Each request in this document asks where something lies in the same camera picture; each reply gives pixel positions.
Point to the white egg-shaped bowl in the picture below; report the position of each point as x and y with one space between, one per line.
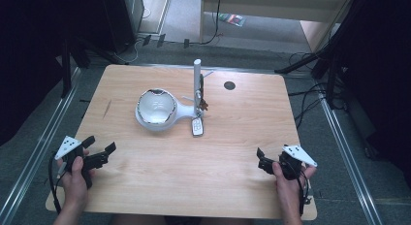
157 107

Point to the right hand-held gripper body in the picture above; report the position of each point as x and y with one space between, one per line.
299 154

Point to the white key stand with post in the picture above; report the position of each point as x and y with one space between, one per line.
197 76

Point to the white car key fob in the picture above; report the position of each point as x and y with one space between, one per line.
197 127

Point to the light wooden furniture frame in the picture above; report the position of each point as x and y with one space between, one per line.
258 5

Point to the aluminium floor rail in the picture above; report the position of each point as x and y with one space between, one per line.
349 160
38 147

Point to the colourful packet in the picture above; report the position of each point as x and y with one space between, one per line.
233 19

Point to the person's right hand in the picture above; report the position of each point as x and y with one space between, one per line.
286 189

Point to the black cabinet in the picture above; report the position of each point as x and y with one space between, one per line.
124 18

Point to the black curtain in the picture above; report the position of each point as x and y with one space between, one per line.
29 57
384 73

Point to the black metal stand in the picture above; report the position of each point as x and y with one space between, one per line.
332 50
66 66

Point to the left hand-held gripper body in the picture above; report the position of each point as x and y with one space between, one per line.
68 147

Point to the black round table grommet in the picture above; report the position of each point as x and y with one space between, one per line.
229 85

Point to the small black floor plug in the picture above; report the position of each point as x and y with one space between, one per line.
186 43

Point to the person's left hand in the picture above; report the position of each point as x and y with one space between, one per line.
75 186

